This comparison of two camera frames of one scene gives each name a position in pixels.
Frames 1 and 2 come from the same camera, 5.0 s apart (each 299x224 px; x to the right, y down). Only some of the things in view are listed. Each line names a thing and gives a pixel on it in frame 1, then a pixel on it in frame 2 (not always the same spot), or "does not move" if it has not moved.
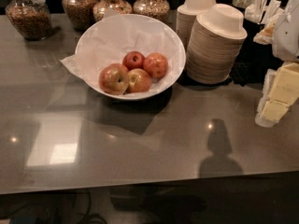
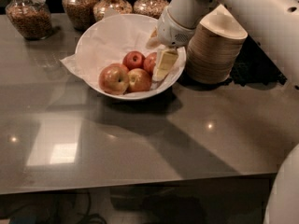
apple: [114, 78] does not move
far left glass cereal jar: [29, 13] does not move
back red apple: [134, 60] does not move
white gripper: [287, 36] -> [170, 32]
